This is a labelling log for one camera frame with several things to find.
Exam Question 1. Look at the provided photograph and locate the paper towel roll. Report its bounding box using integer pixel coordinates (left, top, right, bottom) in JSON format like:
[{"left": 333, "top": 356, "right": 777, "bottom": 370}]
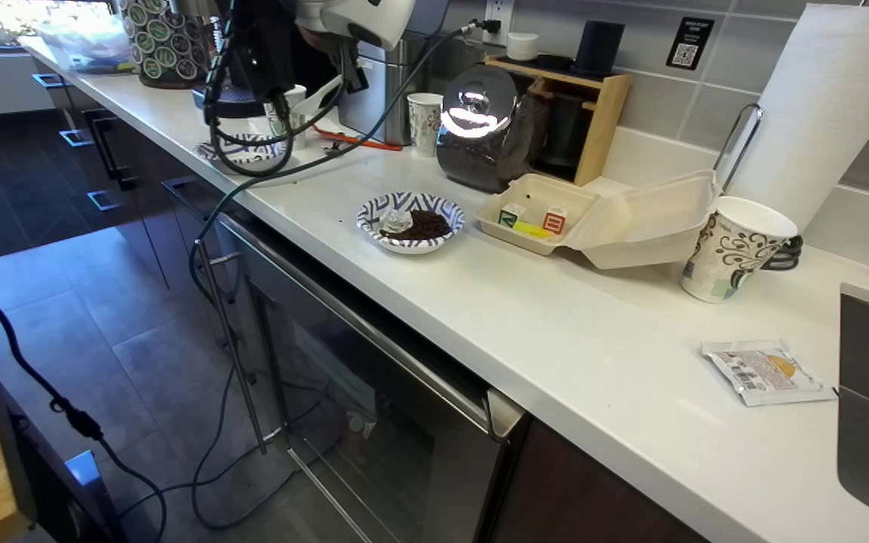
[{"left": 728, "top": 2, "right": 869, "bottom": 230}]

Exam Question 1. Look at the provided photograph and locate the wooden condiment rack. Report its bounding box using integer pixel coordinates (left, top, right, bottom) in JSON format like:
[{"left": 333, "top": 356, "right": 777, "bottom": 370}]
[{"left": 485, "top": 59, "right": 629, "bottom": 183}]

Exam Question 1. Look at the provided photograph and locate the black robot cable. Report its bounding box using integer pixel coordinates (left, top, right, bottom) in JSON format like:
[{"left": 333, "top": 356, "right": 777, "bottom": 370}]
[{"left": 0, "top": 18, "right": 483, "bottom": 543}]

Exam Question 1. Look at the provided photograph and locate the stainless dishwasher door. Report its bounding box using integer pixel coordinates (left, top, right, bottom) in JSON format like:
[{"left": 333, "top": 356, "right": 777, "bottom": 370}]
[{"left": 217, "top": 216, "right": 521, "bottom": 543}]

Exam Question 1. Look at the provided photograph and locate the dark glass jar chrome lid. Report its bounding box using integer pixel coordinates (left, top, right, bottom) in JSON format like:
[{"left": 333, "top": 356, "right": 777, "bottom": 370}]
[{"left": 438, "top": 68, "right": 538, "bottom": 193}]

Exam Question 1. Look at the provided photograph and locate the small snack packet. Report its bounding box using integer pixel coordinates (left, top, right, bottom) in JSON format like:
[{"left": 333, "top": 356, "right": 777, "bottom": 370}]
[{"left": 700, "top": 341, "right": 833, "bottom": 409}]

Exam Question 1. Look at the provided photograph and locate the far blue patterned paper plate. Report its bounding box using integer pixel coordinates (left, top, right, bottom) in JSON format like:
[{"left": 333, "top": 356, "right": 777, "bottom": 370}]
[{"left": 355, "top": 189, "right": 464, "bottom": 255}]

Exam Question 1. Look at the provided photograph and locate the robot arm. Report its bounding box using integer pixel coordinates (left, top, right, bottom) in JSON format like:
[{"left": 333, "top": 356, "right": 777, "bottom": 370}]
[{"left": 194, "top": 0, "right": 448, "bottom": 131}]

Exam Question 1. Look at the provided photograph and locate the K-cup pod carousel rack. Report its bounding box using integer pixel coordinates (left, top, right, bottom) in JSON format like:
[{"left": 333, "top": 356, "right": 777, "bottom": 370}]
[{"left": 119, "top": 0, "right": 207, "bottom": 92}]

